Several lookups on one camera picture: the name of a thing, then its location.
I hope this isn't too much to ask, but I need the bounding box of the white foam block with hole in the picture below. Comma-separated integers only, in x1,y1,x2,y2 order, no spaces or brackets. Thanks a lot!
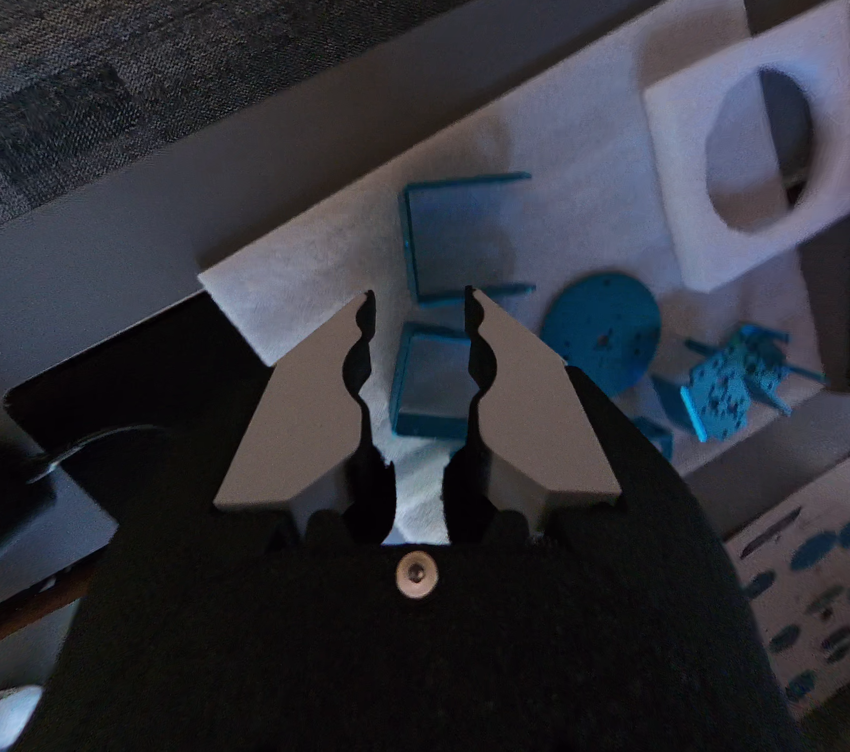
643,0,850,293

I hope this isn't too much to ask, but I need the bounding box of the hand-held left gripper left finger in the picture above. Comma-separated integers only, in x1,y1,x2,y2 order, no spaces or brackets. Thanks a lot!
214,290,397,544

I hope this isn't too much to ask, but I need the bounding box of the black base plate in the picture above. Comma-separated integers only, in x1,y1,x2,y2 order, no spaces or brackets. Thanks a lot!
0,290,283,607

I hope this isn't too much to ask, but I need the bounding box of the white user manual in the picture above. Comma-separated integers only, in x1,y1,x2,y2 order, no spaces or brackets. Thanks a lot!
724,456,850,720

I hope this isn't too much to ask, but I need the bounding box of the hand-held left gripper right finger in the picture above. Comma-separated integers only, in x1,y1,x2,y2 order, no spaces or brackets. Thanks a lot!
444,286,623,544

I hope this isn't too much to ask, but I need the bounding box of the brown desk divider strip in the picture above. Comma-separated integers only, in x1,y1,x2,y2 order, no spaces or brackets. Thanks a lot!
0,579,90,633

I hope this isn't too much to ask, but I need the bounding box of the white foam sheet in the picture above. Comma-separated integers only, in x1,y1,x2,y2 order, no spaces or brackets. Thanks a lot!
198,0,831,547

